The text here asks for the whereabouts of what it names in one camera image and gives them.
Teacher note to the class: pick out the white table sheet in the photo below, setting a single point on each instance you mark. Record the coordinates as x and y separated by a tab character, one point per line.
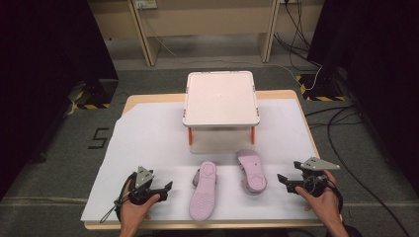
154	138

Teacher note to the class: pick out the yellow black striped base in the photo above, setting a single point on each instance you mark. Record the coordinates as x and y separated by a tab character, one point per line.
95	98
321	89

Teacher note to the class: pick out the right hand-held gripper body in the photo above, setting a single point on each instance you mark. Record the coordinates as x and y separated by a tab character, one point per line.
314	164

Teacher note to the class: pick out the person's right hand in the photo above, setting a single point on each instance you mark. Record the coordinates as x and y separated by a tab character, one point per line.
326	205

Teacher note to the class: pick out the beige wooden desk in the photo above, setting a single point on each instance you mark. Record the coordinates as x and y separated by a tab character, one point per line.
204	19

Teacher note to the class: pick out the pink slipper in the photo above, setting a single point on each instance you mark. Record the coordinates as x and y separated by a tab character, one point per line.
204	197
253	171

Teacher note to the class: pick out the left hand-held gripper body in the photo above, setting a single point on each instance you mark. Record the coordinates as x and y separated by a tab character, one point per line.
144	177

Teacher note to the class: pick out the person's left hand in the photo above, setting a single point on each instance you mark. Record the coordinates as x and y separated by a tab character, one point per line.
133	214

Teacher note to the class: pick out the black curtain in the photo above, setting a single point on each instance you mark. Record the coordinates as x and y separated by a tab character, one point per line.
49	65
378	65

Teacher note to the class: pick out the white power strip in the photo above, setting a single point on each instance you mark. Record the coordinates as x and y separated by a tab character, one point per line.
145	4

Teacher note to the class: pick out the white plastic shoe box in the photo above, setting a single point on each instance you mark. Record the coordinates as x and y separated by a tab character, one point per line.
220	98

